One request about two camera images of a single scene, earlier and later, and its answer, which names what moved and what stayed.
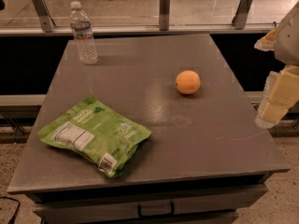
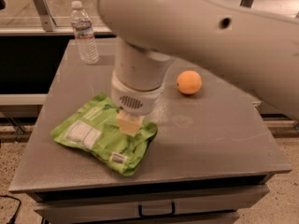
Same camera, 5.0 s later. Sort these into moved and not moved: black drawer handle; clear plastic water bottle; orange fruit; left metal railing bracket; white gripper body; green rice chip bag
Moved: green rice chip bag; white gripper body
Not moved: orange fruit; black drawer handle; clear plastic water bottle; left metal railing bracket
